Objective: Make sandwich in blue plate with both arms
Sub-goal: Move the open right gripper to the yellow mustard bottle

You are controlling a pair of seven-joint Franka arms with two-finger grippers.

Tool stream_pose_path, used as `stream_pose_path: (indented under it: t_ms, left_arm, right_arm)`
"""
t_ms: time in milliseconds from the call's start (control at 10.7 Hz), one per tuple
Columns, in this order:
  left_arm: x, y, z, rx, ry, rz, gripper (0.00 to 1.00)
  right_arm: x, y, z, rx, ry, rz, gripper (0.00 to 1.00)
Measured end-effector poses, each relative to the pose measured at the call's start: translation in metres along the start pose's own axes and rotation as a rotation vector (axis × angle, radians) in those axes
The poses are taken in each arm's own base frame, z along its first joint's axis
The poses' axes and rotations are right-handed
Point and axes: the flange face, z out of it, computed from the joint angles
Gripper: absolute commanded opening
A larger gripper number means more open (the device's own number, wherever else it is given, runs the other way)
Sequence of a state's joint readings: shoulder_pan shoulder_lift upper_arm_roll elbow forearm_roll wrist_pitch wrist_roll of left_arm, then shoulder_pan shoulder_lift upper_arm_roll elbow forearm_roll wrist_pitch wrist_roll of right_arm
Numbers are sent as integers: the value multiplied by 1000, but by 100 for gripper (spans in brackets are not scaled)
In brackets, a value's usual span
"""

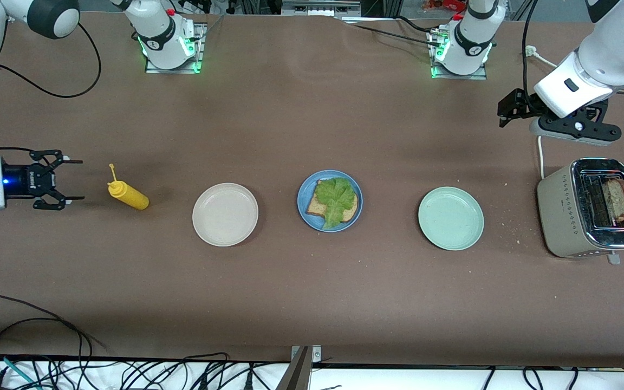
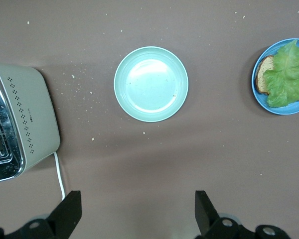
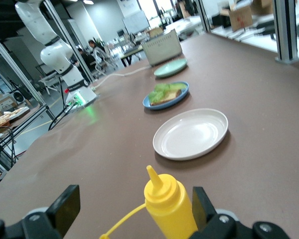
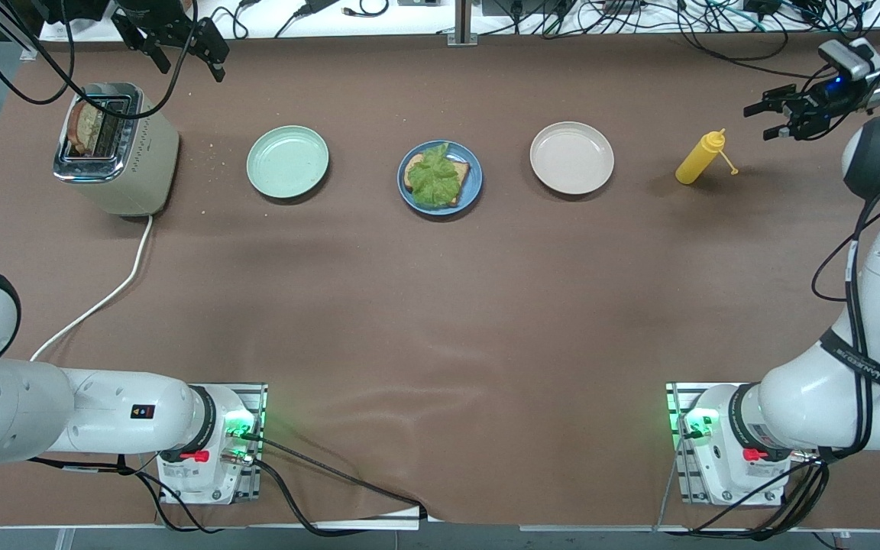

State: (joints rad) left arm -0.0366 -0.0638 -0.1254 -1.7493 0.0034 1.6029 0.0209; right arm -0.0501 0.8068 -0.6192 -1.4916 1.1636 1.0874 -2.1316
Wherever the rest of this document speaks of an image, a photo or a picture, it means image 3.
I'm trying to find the blue plate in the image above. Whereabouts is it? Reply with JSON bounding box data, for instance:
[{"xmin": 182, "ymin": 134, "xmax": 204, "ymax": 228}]
[{"xmin": 142, "ymin": 81, "xmax": 190, "ymax": 111}]

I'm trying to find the whiteboard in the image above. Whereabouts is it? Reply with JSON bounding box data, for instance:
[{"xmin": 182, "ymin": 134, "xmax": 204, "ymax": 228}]
[{"xmin": 121, "ymin": 10, "xmax": 150, "ymax": 34}]

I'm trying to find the green lettuce leaf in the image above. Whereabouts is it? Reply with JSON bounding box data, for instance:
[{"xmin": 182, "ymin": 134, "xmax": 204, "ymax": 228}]
[{"xmin": 149, "ymin": 83, "xmax": 186, "ymax": 103}]

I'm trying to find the cardboard box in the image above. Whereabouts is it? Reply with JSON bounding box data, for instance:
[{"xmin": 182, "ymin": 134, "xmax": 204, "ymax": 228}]
[{"xmin": 219, "ymin": 4, "xmax": 254, "ymax": 32}]

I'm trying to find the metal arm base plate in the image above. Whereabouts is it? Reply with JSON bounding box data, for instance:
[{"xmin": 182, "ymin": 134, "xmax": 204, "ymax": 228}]
[{"xmin": 64, "ymin": 96, "xmax": 102, "ymax": 112}]

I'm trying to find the brown bread slice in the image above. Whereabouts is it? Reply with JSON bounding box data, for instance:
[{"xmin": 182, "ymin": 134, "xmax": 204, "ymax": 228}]
[{"xmin": 149, "ymin": 89, "xmax": 182, "ymax": 107}]

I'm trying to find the beige plate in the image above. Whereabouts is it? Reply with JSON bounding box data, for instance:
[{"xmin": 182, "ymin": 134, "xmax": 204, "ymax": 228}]
[{"xmin": 152, "ymin": 108, "xmax": 229, "ymax": 161}]

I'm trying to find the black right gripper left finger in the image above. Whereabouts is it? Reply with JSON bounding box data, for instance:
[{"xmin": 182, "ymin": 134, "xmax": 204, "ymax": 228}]
[{"xmin": 0, "ymin": 184, "xmax": 81, "ymax": 239}]

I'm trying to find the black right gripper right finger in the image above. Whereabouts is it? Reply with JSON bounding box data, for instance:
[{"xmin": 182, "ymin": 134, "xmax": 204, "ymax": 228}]
[{"xmin": 191, "ymin": 186, "xmax": 290, "ymax": 239}]

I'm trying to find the yellow squeeze bottle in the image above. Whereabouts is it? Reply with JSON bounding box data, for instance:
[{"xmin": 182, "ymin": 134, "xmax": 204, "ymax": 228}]
[{"xmin": 99, "ymin": 165, "xmax": 199, "ymax": 239}]

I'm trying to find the aluminium frame profile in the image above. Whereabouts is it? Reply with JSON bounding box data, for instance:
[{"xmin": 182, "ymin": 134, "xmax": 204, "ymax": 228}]
[
  {"xmin": 0, "ymin": 29, "xmax": 52, "ymax": 119},
  {"xmin": 41, "ymin": 0, "xmax": 95, "ymax": 84}
]

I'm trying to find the black base cable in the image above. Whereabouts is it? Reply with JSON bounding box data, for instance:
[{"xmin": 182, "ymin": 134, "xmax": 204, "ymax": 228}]
[{"xmin": 47, "ymin": 103, "xmax": 77, "ymax": 131}]

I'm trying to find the white toaster power cable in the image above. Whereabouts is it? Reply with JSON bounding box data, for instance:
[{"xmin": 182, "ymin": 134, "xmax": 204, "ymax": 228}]
[{"xmin": 91, "ymin": 65, "xmax": 152, "ymax": 91}]

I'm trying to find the beige chrome toaster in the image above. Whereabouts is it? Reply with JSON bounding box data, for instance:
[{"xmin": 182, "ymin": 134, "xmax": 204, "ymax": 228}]
[{"xmin": 142, "ymin": 28, "xmax": 183, "ymax": 67}]

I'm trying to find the aluminium camera post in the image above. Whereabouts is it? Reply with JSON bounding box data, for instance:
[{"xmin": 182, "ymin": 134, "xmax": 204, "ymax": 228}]
[{"xmin": 273, "ymin": 0, "xmax": 299, "ymax": 65}]

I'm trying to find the mint green plate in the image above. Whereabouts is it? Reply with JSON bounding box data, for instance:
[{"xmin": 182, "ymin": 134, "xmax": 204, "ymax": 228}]
[{"xmin": 153, "ymin": 58, "xmax": 188, "ymax": 78}]

